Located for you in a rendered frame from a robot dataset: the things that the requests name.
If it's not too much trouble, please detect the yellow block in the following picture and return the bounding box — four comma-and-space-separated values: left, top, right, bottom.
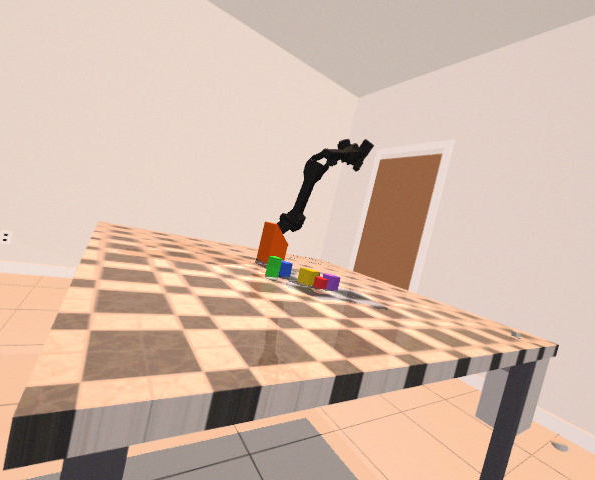
297, 268, 319, 286

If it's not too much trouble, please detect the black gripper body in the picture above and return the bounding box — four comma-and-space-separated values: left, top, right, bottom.
330, 143, 359, 167

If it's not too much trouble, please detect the blue cube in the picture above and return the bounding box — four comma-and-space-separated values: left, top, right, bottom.
279, 260, 293, 277

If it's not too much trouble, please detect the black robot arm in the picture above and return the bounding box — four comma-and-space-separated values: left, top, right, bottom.
276, 139, 374, 234

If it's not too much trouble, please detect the purple block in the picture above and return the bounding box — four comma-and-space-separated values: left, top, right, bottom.
323, 274, 341, 290

